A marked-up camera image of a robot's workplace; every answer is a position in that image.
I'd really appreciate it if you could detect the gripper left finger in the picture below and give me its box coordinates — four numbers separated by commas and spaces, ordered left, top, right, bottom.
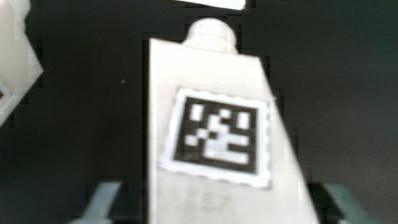
67, 182, 121, 224

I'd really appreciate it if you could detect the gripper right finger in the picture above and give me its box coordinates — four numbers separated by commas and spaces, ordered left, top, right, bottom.
323, 184, 380, 224

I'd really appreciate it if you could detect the white stool leg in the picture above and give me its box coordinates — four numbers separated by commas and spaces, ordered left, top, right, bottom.
149, 18, 320, 224

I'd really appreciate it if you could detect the white U-shaped fence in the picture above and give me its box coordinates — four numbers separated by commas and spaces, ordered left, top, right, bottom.
0, 0, 43, 126

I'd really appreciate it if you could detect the white sheet with markers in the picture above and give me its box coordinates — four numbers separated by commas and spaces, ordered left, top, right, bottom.
176, 0, 245, 10

